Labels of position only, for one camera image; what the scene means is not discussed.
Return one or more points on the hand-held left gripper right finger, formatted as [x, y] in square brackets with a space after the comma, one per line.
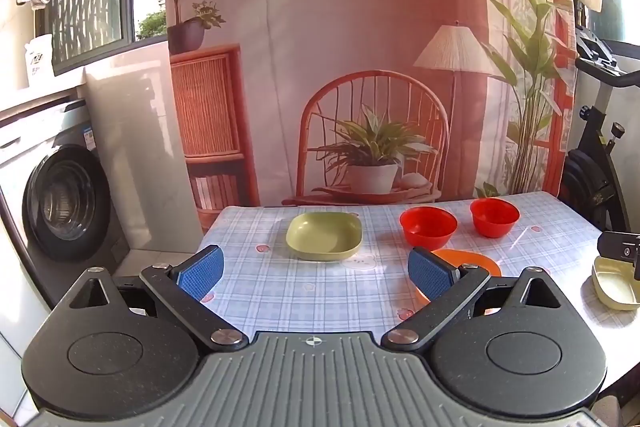
[430, 276]

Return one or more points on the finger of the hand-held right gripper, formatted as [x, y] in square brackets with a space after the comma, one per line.
[620, 247]

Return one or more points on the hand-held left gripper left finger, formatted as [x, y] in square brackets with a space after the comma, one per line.
[202, 273]

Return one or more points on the cream square plate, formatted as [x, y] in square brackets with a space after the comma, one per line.
[616, 289]

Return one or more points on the large red bowl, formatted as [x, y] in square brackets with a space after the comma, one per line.
[427, 229]

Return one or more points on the orange plate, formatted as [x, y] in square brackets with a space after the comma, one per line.
[475, 261]

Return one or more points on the small red bowl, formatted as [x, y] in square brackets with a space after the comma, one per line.
[494, 218]

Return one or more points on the black exercise bike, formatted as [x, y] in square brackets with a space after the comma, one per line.
[595, 157]

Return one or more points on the blue checked tablecloth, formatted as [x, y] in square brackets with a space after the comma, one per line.
[310, 287]

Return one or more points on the green square plate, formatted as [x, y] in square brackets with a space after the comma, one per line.
[324, 236]

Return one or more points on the grey washing machine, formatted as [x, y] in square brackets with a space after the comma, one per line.
[55, 202]

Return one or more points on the printed backdrop cloth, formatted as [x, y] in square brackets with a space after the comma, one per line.
[360, 32]

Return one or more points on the white plastic bag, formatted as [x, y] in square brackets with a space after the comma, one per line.
[39, 63]

